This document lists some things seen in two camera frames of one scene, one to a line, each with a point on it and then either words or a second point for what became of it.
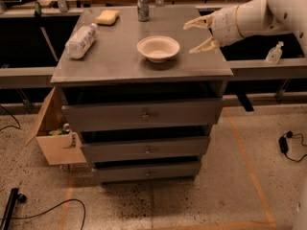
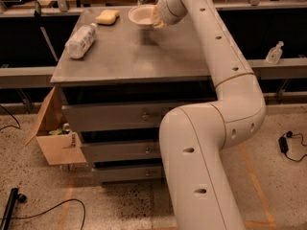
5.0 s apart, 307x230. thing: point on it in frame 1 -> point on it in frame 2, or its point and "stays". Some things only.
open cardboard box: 61,145 stays
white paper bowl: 158,49 -> 142,14
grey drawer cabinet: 140,96 stays
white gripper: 224,26 -> 163,11
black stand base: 11,207 stays
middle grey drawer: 144,148 stays
